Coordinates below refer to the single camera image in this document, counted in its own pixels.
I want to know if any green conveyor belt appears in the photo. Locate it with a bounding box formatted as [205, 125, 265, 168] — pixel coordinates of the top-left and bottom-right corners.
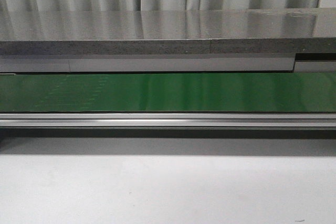
[1, 73, 335, 113]

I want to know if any grey stone slab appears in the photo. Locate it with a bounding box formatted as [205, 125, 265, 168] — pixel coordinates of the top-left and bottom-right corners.
[1, 8, 335, 55]

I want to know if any aluminium front conveyor rail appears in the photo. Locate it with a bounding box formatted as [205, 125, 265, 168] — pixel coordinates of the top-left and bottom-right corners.
[1, 111, 335, 135]

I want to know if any grey rear conveyor rail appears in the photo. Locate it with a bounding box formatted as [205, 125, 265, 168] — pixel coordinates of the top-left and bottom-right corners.
[1, 53, 335, 73]

